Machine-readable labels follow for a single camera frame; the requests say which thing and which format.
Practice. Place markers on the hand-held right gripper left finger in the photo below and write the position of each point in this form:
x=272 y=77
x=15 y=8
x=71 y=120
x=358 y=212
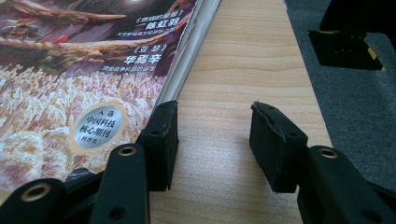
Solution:
x=160 y=146

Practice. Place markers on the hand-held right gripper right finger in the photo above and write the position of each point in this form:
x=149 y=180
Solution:
x=275 y=149

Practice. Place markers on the glossy illustrated magazine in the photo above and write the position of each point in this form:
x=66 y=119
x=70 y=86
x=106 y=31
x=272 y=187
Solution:
x=77 y=77

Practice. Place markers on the black stand base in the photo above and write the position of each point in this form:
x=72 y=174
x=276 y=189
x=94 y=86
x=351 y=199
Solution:
x=345 y=49

